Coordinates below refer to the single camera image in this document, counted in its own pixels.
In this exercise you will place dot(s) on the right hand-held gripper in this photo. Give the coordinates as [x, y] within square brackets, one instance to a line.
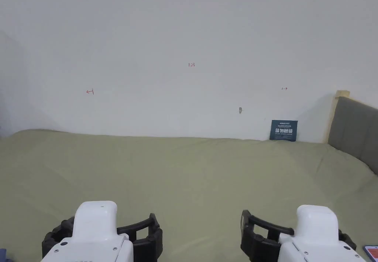
[317, 238]

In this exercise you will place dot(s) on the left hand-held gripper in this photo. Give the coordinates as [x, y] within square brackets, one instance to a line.
[94, 244]

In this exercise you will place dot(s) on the black phone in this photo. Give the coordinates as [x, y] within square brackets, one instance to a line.
[372, 252]

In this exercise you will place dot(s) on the dark blue garment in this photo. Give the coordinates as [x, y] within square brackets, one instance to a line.
[3, 256]

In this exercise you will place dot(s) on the bed with pale green sheet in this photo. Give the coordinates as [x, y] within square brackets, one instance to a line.
[189, 170]

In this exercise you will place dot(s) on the dark blue printed card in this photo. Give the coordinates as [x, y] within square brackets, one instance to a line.
[283, 130]

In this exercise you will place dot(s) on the grey padded headboard, wooden frame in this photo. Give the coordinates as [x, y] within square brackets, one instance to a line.
[354, 126]

